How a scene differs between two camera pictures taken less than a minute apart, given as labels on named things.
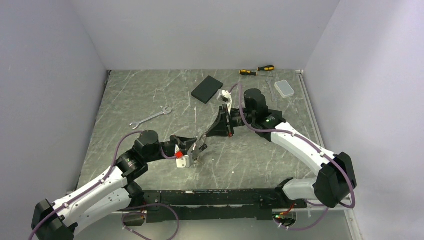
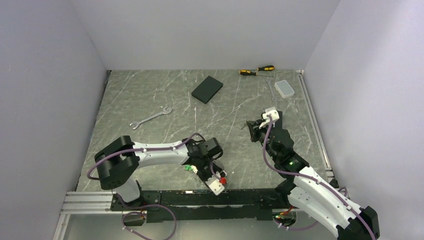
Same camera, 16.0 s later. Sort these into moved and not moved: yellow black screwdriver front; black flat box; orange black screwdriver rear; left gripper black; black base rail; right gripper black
Moved: left gripper black; right gripper black
Not moved: orange black screwdriver rear; black base rail; yellow black screwdriver front; black flat box
